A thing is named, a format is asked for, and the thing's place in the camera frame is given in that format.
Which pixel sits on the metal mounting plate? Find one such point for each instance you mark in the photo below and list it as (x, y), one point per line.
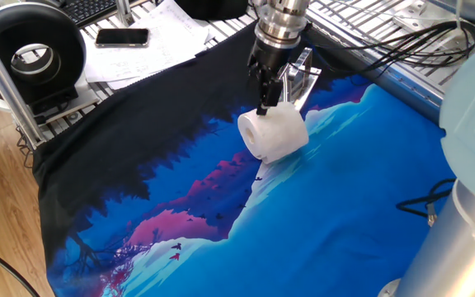
(410, 14)

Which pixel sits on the black rounded object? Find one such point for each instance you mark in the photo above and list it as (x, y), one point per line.
(210, 8)

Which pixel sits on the mountain print tablecloth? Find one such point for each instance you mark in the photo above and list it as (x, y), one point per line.
(303, 214)

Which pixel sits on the white paper roll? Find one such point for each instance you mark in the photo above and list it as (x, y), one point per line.
(278, 132)

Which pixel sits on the white paper sheets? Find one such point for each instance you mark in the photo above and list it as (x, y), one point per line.
(155, 53)

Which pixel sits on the short metal post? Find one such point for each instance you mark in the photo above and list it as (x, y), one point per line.
(124, 12)

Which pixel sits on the black smartphone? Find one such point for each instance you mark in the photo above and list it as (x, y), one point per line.
(122, 37)

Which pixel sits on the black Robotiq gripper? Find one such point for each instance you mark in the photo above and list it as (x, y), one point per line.
(270, 59)

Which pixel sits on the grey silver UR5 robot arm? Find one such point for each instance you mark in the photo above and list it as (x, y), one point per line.
(468, 247)

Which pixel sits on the black keyboard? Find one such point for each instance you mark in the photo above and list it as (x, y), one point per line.
(91, 10)

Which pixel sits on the aluminium frame post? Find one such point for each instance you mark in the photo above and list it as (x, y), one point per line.
(10, 90)

